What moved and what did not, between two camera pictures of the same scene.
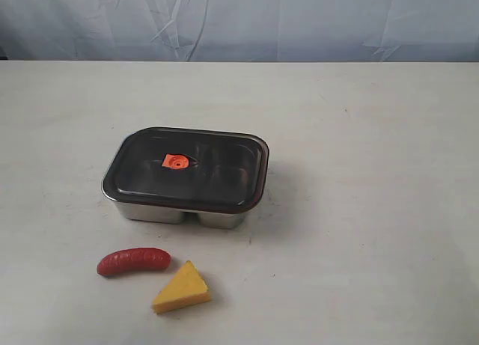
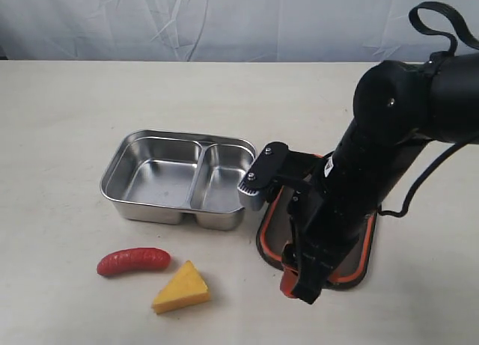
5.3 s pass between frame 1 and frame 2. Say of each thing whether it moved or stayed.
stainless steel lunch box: stayed
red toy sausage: stayed
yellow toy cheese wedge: stayed
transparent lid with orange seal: moved
